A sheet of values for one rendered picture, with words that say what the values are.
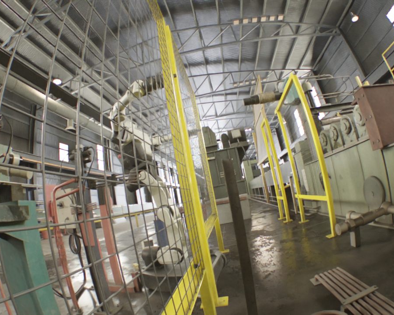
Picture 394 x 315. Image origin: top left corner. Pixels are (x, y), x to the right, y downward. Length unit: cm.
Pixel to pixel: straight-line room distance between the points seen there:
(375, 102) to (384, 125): 22
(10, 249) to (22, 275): 13
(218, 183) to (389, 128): 447
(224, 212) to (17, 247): 434
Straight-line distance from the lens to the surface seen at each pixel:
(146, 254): 180
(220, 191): 551
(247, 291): 87
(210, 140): 577
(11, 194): 101
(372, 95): 216
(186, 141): 109
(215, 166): 560
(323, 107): 377
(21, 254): 99
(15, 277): 111
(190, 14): 1366
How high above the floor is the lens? 71
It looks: 11 degrees up
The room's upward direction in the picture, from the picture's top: 10 degrees counter-clockwise
